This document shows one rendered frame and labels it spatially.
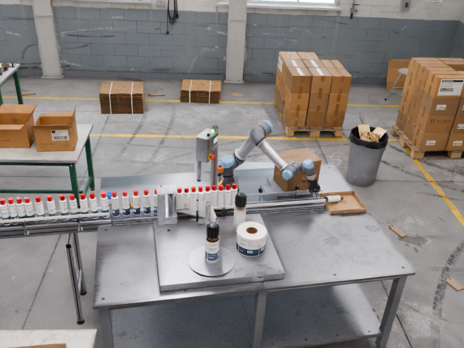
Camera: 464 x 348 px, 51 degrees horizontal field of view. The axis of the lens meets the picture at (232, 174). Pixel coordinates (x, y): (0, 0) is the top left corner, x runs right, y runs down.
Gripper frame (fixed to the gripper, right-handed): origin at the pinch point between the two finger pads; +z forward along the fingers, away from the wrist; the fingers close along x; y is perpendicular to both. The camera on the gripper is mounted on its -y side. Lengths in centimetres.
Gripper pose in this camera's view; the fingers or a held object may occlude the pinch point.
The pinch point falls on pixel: (315, 196)
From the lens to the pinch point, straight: 391.9
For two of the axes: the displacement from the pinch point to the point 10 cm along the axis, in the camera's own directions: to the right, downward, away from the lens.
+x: 9.4, -3.5, 0.1
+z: 2.9, 7.9, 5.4
